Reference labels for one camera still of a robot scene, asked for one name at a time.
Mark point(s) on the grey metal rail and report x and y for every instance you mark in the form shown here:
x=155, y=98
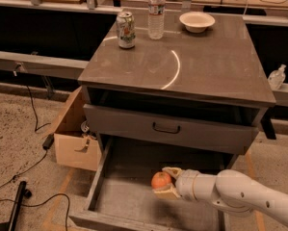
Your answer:
x=42, y=65

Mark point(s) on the open grey bottom drawer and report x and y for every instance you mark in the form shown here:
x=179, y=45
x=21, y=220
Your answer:
x=121, y=198

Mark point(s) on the clear sanitizer bottle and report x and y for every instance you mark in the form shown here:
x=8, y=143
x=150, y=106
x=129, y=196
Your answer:
x=277, y=77

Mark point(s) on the grey middle drawer with handle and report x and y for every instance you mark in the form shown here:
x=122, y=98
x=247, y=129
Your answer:
x=199, y=134

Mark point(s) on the green soda can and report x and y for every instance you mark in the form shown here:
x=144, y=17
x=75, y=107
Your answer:
x=125, y=30

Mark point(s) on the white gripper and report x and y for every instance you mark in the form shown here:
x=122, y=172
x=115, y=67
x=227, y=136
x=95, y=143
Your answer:
x=184, y=184

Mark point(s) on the white paper bowl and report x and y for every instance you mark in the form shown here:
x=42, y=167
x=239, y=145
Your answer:
x=196, y=22

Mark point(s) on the black floor stand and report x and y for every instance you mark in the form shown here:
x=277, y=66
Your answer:
x=22, y=192

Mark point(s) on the grey drawer cabinet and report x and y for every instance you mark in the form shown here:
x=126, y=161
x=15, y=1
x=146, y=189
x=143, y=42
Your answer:
x=213, y=76

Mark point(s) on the orange fruit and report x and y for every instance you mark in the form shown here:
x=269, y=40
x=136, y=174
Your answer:
x=160, y=180

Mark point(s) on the cardboard box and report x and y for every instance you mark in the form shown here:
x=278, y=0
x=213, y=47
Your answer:
x=73, y=147

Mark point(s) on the clear plastic water bottle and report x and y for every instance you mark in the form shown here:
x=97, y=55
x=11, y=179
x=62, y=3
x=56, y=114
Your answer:
x=156, y=16

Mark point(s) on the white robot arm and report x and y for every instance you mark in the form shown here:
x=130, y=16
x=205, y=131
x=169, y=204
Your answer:
x=229, y=191

